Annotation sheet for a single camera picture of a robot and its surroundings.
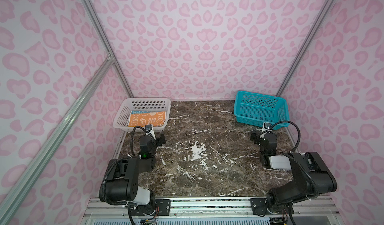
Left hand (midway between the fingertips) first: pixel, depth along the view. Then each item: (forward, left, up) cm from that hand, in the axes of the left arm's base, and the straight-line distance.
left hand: (155, 129), depth 91 cm
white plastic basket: (+11, +26, -4) cm, 28 cm away
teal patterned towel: (+19, +15, -5) cm, 24 cm away
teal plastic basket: (+24, -69, -10) cm, 74 cm away
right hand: (-1, -66, -1) cm, 66 cm away
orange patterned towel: (+13, +3, -5) cm, 14 cm away
